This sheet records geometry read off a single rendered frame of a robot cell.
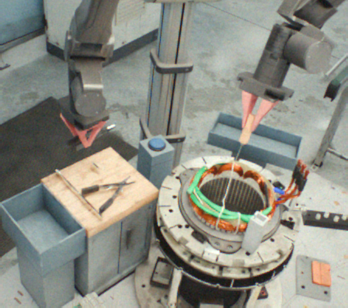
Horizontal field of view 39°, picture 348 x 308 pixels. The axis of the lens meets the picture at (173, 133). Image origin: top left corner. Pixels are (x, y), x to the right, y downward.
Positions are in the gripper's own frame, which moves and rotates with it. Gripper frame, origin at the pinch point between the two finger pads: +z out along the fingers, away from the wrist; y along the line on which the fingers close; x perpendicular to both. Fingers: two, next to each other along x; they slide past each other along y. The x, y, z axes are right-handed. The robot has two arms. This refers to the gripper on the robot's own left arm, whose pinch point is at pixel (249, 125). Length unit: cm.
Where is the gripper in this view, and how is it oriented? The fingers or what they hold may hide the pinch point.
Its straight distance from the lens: 96.8
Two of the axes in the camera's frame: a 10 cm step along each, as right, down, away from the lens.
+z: -3.2, 8.9, 3.2
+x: 4.1, -1.8, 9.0
